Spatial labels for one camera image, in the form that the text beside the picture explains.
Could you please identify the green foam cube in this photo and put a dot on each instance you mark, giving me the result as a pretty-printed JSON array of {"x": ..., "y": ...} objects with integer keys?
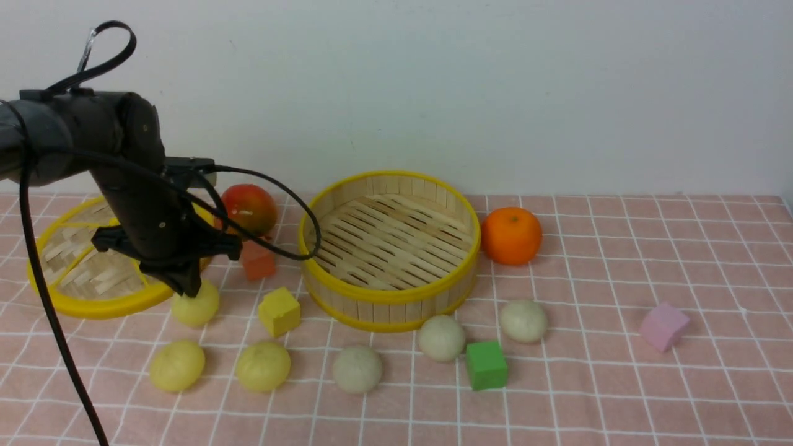
[{"x": 486, "y": 365}]

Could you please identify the orange tangerine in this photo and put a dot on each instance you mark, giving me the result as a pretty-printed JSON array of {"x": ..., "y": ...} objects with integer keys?
[{"x": 511, "y": 236}]

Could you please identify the pink foam cube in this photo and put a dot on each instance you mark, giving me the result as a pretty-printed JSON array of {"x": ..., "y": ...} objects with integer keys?
[{"x": 663, "y": 326}]

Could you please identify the yellow bamboo steamer tray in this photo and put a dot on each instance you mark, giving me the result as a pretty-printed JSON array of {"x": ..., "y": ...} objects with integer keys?
[{"x": 394, "y": 248}]

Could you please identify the salmon foam cube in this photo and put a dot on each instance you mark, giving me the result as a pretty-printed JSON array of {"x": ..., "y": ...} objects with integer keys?
[{"x": 257, "y": 262}]

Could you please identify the yellow foam cube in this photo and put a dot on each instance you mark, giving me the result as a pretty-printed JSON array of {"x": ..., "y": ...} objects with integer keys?
[{"x": 279, "y": 312}]

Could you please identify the white bun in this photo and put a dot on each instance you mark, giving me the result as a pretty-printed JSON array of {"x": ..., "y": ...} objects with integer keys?
[
  {"x": 441, "y": 338},
  {"x": 357, "y": 369},
  {"x": 523, "y": 321}
]

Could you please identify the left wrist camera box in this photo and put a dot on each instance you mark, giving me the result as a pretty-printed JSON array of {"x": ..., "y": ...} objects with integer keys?
[{"x": 190, "y": 172}]

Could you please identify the red apple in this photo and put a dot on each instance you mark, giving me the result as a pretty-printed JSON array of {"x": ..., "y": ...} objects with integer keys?
[{"x": 252, "y": 207}]

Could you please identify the yellow bun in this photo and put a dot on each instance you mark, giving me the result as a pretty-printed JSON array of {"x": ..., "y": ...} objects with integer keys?
[
  {"x": 198, "y": 310},
  {"x": 177, "y": 366},
  {"x": 262, "y": 367}
]

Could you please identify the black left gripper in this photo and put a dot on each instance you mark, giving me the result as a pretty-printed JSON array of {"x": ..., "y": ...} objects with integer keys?
[{"x": 158, "y": 227}]

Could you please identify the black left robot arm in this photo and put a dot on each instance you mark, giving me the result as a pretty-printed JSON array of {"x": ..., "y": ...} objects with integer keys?
[{"x": 116, "y": 137}]

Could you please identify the yellow bamboo steamer lid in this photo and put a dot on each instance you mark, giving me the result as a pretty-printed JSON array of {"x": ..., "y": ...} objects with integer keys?
[{"x": 88, "y": 284}]

